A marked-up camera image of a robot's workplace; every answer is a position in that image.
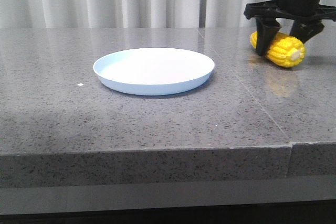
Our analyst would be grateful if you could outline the yellow plastic corn cob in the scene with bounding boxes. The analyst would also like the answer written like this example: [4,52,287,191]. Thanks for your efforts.
[262,33,306,68]

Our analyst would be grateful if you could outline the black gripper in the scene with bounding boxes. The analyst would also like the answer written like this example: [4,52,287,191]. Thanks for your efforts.
[244,1,335,56]

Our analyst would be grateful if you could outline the white curtain left panel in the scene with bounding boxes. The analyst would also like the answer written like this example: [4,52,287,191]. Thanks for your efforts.
[1,0,201,28]

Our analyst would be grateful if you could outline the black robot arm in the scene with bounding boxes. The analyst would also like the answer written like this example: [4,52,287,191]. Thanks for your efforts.
[244,0,335,56]

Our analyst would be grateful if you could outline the light blue round plate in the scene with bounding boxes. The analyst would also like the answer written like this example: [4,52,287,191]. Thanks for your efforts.
[93,48,215,96]

